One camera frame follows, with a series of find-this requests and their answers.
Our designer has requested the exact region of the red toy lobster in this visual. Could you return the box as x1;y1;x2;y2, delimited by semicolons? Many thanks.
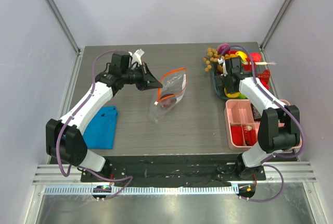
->
242;61;276;89

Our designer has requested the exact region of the pink compartment tray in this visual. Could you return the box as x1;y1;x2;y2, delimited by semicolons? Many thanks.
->
224;99;302;153

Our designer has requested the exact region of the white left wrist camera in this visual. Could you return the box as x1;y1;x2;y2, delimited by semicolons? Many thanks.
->
129;49;145;65

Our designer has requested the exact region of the clear orange zip bag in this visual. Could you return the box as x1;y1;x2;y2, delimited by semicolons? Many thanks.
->
148;67;188;122

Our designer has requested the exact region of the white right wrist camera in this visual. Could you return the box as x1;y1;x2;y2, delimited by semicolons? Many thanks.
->
217;58;227;76

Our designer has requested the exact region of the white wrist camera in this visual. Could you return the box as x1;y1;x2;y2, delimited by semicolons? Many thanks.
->
217;58;227;76
129;49;145;65

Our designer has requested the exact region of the orange toy fruit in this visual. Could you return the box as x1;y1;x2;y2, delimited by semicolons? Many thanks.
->
217;64;224;74

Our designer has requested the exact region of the purple toy onion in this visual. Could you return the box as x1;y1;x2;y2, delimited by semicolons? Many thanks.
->
216;43;230;56

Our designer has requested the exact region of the yellow toy pear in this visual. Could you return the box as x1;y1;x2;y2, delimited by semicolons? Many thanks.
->
224;89;240;98

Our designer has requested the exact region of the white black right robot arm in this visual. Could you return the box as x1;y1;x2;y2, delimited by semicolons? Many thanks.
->
214;56;301;180

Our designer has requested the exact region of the dark patterned sushi roll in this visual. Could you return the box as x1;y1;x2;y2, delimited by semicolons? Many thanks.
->
251;104;261;122

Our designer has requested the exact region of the aluminium frame rail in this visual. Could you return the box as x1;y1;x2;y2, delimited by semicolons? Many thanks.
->
33;161;317;185

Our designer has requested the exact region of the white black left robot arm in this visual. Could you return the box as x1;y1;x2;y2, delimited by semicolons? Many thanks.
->
46;49;162;182

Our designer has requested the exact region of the teal fruit basket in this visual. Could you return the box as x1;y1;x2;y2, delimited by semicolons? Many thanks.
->
209;44;254;99

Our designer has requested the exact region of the blue folded t-shirt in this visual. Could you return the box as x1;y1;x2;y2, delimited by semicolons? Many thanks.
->
83;106;118;150

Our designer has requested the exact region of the brown longan bunch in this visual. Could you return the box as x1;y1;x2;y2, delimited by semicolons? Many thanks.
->
203;47;224;73

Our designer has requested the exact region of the yellow red toy fruit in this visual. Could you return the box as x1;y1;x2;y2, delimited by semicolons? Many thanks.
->
235;51;248;64

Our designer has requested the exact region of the red toy meat piece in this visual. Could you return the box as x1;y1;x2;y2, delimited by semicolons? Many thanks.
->
230;125;243;146

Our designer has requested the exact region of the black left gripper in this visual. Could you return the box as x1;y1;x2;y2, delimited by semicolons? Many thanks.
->
122;62;162;91

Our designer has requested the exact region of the white perforated cable duct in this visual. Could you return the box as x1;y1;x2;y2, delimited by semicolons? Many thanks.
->
44;184;239;196

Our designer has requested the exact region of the green toy lime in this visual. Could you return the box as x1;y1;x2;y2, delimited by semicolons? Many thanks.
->
239;93;247;99

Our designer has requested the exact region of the dark red toy fruit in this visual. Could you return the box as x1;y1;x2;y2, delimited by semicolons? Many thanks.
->
159;93;177;109

